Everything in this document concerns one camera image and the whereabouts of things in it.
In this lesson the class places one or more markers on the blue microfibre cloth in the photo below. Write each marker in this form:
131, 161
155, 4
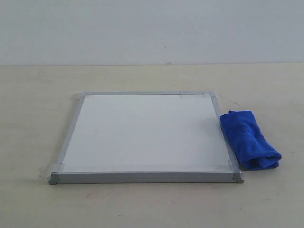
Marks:
247, 141

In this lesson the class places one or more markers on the clear tape back right corner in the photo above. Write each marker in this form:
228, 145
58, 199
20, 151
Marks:
198, 94

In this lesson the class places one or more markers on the clear tape corner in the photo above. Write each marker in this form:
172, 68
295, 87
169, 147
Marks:
78, 96
198, 94
229, 166
46, 171

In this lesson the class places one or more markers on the clear tape back left corner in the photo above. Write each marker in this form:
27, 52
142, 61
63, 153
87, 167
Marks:
78, 96

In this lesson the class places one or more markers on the clear tape front right corner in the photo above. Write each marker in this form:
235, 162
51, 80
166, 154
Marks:
229, 166

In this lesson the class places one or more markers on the clear tape front left corner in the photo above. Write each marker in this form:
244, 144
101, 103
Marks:
46, 171

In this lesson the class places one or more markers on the white board with aluminium frame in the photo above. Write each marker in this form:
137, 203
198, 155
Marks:
144, 137

